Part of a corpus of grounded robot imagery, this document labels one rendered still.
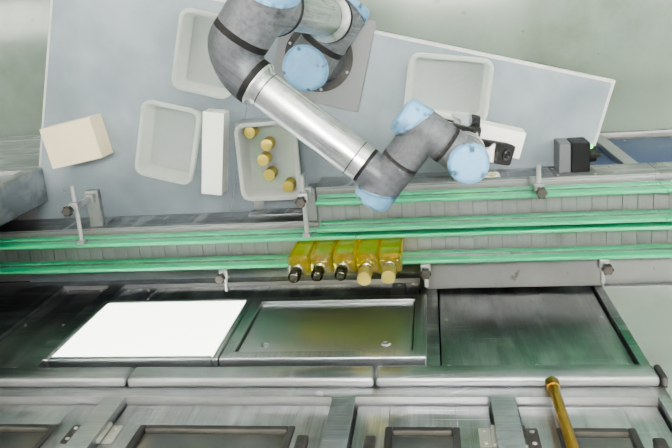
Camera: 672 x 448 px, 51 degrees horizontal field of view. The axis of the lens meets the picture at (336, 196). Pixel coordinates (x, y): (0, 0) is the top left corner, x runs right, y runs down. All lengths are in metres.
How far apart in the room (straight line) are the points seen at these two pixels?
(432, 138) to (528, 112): 0.73
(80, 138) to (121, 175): 0.17
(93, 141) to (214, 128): 0.36
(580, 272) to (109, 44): 1.46
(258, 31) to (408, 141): 0.35
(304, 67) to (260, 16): 0.43
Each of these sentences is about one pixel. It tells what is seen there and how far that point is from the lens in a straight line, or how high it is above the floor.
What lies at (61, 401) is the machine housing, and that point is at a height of 1.43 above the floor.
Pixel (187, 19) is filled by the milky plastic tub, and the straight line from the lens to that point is 2.01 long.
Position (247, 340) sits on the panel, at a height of 1.22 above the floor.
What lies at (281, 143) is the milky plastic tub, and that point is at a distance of 2.01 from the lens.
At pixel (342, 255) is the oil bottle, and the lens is 1.74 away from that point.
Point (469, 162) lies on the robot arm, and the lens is 1.28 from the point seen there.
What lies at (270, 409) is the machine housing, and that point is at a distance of 1.52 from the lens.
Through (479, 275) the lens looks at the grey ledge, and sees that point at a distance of 1.96.
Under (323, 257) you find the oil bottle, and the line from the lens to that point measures 1.74.
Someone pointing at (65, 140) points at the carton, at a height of 0.83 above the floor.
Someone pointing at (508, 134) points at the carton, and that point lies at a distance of 1.62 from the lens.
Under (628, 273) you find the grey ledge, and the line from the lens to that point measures 2.02.
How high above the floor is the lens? 2.70
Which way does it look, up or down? 73 degrees down
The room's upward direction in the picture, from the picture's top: 155 degrees counter-clockwise
